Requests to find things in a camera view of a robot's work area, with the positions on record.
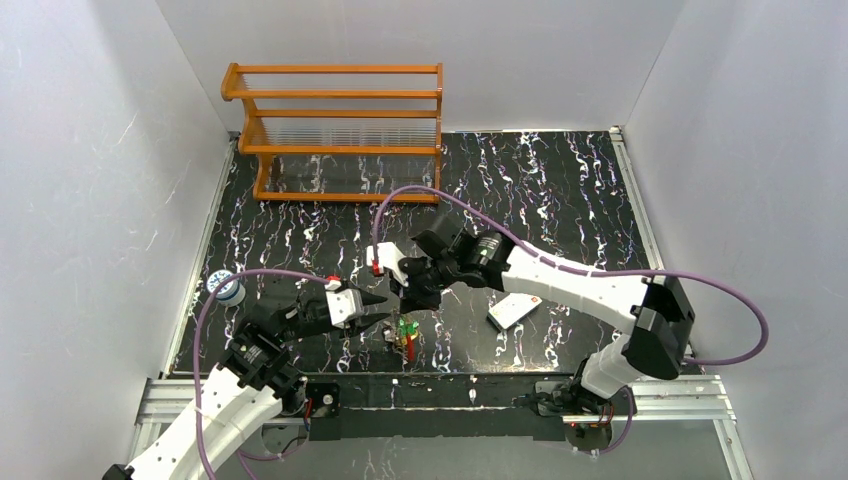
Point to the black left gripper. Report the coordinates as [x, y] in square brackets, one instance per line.
[321, 312]

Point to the aluminium frame rail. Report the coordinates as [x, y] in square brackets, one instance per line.
[691, 397]

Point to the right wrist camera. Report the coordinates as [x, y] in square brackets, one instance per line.
[384, 259]

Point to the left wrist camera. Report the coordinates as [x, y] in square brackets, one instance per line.
[344, 301]

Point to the orange wooden rack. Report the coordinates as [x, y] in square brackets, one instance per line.
[339, 133]

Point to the white card box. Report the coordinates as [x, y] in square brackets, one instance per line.
[509, 311]

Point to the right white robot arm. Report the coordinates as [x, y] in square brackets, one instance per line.
[650, 310]

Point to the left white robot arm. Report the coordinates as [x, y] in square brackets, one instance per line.
[216, 422]

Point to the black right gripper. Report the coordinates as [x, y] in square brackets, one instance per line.
[425, 281]

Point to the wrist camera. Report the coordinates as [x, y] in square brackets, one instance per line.
[344, 301]
[384, 259]

